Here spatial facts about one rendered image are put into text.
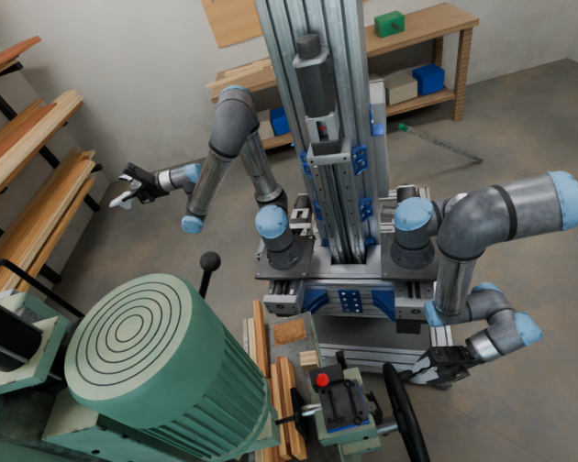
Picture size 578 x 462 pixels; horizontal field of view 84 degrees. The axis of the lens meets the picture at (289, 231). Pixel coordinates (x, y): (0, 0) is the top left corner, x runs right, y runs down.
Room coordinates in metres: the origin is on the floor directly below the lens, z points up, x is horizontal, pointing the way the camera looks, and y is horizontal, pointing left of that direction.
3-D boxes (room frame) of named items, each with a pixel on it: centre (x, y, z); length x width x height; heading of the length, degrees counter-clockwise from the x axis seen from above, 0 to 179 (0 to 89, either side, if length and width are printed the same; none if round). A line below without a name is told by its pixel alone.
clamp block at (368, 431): (0.27, 0.03, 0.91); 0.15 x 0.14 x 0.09; 174
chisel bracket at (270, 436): (0.26, 0.24, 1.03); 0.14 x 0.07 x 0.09; 84
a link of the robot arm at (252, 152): (1.05, 0.02, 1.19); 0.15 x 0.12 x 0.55; 169
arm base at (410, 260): (0.70, -0.40, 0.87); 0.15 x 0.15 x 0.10
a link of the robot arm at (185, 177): (1.10, 0.28, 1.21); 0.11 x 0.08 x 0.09; 79
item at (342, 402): (0.28, 0.03, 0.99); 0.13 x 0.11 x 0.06; 174
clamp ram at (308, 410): (0.28, 0.10, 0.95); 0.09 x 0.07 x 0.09; 174
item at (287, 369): (0.31, 0.15, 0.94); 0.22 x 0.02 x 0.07; 174
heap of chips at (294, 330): (0.53, 0.11, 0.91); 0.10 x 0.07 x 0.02; 84
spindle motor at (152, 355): (0.26, 0.22, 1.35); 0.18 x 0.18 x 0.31
